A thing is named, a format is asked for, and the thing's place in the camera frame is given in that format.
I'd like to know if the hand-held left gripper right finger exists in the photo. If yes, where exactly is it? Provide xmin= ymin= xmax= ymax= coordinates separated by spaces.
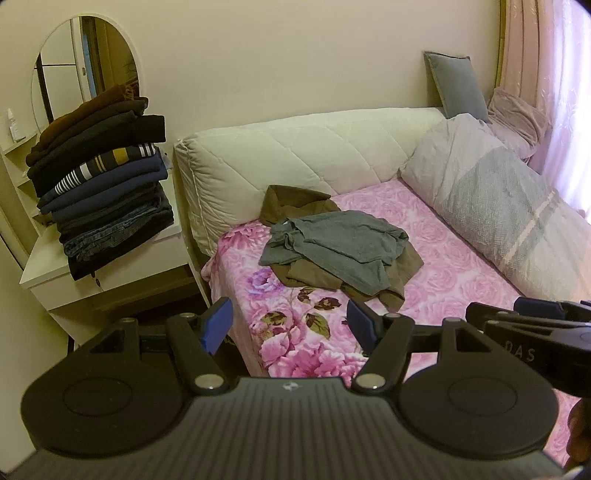
xmin=346 ymin=299 xmax=497 ymax=395

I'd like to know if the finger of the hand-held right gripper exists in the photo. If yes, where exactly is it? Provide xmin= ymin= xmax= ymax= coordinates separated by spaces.
xmin=466 ymin=302 xmax=522 ymax=333
xmin=515 ymin=296 xmax=591 ymax=321

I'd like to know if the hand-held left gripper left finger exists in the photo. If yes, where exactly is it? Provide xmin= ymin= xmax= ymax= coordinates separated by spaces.
xmin=78 ymin=296 xmax=241 ymax=395

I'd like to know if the grey t-shirt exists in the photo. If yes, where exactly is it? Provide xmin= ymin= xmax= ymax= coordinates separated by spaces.
xmin=257 ymin=210 xmax=411 ymax=296

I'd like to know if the stack of folded clothes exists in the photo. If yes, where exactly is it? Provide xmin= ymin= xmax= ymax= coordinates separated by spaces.
xmin=25 ymin=83 xmax=175 ymax=281

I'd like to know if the pink floral blanket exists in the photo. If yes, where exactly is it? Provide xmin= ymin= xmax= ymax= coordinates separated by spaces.
xmin=201 ymin=178 xmax=591 ymax=467

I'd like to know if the grey and cream duvet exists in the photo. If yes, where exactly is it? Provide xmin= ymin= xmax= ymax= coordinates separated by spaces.
xmin=399 ymin=113 xmax=591 ymax=303

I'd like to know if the olive brown garment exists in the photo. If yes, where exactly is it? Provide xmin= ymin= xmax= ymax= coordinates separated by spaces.
xmin=259 ymin=185 xmax=424 ymax=312

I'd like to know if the white dressing table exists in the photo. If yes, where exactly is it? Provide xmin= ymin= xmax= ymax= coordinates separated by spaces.
xmin=0 ymin=106 xmax=213 ymax=352

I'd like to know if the cream quilted headboard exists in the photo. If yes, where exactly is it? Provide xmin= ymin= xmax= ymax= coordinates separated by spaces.
xmin=173 ymin=107 xmax=446 ymax=257

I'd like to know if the pink curtain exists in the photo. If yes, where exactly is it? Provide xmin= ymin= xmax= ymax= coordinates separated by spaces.
xmin=501 ymin=0 xmax=591 ymax=222

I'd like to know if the grey pillow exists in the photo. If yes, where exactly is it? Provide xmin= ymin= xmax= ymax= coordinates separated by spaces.
xmin=424 ymin=51 xmax=492 ymax=124

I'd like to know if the small white bottle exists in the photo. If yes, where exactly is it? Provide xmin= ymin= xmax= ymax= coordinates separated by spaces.
xmin=6 ymin=108 xmax=24 ymax=141

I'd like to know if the oval mirror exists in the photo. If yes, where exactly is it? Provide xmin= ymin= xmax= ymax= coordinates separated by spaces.
xmin=30 ymin=14 xmax=141 ymax=127

